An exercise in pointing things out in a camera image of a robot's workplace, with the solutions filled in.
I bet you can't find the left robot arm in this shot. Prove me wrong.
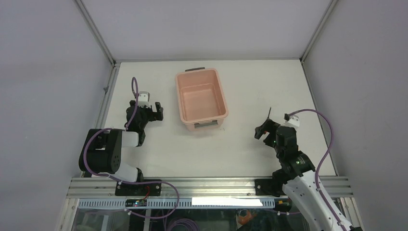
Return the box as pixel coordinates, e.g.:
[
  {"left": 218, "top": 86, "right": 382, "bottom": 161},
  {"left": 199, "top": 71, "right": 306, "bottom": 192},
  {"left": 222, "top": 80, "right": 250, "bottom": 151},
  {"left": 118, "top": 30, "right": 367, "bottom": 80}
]
[{"left": 78, "top": 100, "right": 164, "bottom": 195}]

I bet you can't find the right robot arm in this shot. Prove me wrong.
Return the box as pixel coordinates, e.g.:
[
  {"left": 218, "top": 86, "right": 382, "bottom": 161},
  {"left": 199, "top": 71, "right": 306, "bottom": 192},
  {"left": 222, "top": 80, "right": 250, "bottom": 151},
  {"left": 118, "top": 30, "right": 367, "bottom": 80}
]
[{"left": 254, "top": 116, "right": 362, "bottom": 231}]

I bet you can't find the pink plastic bin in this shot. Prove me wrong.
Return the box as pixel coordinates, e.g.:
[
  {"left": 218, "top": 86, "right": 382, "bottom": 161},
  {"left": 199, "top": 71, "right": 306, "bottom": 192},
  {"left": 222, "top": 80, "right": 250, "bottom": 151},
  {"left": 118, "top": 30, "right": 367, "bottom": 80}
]
[{"left": 175, "top": 67, "right": 229, "bottom": 131}]

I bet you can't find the orange object below table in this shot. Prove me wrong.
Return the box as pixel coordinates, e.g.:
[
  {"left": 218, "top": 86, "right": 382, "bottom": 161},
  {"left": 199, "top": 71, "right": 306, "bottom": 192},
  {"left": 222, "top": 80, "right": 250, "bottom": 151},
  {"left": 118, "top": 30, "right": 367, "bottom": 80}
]
[{"left": 237, "top": 209, "right": 257, "bottom": 225}]

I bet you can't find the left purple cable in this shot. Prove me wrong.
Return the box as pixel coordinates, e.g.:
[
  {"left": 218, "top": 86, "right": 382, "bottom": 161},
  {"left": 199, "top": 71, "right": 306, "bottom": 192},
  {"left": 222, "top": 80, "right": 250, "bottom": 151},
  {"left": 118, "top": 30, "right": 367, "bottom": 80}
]
[{"left": 83, "top": 77, "right": 180, "bottom": 220}]

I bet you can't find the purple cable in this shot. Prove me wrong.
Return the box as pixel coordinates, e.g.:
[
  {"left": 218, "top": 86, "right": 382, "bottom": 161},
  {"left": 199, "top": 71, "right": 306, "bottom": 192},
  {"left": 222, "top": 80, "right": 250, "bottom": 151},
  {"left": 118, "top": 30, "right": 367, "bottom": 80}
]
[
  {"left": 287, "top": 109, "right": 348, "bottom": 231},
  {"left": 83, "top": 77, "right": 180, "bottom": 220}
]

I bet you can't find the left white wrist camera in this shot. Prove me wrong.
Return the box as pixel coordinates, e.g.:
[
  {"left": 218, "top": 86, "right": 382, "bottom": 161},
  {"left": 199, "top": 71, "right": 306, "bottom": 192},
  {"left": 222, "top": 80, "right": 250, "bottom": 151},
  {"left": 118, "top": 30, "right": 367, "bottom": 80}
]
[{"left": 138, "top": 91, "right": 151, "bottom": 108}]

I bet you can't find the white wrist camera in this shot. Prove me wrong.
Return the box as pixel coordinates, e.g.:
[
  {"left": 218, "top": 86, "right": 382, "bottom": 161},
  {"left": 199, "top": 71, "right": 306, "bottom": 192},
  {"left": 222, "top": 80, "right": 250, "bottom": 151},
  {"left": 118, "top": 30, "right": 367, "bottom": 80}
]
[
  {"left": 138, "top": 91, "right": 151, "bottom": 108},
  {"left": 283, "top": 115, "right": 300, "bottom": 129}
]

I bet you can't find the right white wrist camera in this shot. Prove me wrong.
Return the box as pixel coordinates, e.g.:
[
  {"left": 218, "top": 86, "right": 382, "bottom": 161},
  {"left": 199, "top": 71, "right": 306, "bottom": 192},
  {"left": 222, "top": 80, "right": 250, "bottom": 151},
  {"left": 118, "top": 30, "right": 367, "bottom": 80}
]
[{"left": 283, "top": 115, "right": 300, "bottom": 129}]

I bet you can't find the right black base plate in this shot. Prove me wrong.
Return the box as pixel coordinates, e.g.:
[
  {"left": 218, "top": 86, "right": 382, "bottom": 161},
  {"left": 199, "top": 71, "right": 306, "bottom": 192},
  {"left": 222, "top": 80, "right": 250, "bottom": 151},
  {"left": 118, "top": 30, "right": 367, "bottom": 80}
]
[{"left": 254, "top": 179, "right": 285, "bottom": 197}]

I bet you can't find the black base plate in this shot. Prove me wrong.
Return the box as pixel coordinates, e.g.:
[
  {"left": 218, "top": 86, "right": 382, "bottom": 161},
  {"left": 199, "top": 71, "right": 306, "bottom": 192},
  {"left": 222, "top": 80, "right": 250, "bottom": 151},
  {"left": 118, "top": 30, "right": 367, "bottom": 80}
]
[
  {"left": 254, "top": 179, "right": 285, "bottom": 197},
  {"left": 115, "top": 179, "right": 162, "bottom": 197}
]

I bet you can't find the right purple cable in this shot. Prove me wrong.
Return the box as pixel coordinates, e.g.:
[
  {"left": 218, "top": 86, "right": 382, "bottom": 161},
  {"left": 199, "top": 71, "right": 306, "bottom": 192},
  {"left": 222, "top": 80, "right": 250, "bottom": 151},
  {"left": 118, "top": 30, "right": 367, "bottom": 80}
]
[{"left": 287, "top": 109, "right": 348, "bottom": 231}]

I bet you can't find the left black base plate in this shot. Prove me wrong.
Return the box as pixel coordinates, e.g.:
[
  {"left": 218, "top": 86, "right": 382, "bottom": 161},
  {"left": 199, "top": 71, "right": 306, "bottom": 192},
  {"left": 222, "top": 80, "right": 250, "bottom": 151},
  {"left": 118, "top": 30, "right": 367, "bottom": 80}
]
[{"left": 115, "top": 179, "right": 162, "bottom": 197}]

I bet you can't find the white slotted cable duct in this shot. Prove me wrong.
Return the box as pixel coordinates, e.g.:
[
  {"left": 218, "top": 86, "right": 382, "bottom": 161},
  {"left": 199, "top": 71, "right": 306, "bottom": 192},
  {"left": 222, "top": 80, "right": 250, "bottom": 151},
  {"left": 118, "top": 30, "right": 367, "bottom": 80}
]
[{"left": 78, "top": 197, "right": 275, "bottom": 210}]

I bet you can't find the aluminium frame rail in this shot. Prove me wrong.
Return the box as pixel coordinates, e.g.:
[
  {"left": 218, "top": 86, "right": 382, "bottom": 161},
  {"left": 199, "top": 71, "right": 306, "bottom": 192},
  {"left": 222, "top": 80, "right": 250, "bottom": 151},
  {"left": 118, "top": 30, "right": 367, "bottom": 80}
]
[{"left": 66, "top": 177, "right": 354, "bottom": 199}]

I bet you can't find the coiled purple cable below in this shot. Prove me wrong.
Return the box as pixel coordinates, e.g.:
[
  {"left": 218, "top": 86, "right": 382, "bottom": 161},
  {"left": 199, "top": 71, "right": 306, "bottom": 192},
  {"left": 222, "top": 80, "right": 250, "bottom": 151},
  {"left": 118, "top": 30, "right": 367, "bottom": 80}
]
[{"left": 166, "top": 218, "right": 200, "bottom": 231}]

